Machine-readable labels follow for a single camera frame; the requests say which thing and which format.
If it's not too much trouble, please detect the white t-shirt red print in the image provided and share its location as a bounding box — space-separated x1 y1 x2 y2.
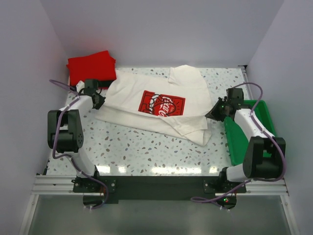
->
95 65 213 146

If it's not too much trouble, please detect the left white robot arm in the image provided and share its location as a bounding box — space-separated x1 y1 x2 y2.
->
47 79 105 178

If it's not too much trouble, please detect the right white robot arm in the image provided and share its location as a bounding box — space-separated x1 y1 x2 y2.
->
205 88 286 182

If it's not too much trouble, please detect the red folded t-shirt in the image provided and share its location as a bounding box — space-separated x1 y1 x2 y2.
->
67 50 116 86

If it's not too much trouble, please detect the green plastic tray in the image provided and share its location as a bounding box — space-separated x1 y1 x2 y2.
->
224 100 276 166

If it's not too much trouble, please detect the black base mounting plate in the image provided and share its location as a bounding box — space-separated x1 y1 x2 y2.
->
72 172 246 209

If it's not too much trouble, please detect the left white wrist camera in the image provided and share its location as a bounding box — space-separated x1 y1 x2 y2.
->
76 81 85 92

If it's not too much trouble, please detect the aluminium frame rail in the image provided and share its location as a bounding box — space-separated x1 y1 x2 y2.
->
31 175 288 196

